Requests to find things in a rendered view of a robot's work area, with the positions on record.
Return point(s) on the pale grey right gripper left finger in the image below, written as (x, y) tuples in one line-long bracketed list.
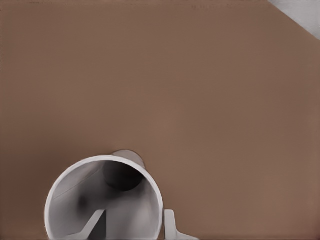
[(96, 225)]

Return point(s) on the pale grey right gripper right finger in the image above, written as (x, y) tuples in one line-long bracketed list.
[(171, 226)]

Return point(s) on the white IKEA cup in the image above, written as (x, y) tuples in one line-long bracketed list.
[(75, 182)]

